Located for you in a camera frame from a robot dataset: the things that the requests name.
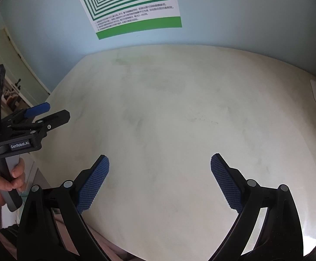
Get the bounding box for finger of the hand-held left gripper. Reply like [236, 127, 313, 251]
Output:
[8, 109, 71, 139]
[2, 102, 50, 123]

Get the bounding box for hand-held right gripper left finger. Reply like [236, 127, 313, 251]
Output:
[16, 154, 112, 261]

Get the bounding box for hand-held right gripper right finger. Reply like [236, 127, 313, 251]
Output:
[209, 153, 304, 261]

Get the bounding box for pale green door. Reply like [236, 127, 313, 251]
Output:
[0, 27, 51, 109]

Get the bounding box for green striped wall poster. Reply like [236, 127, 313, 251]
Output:
[71, 0, 182, 40]

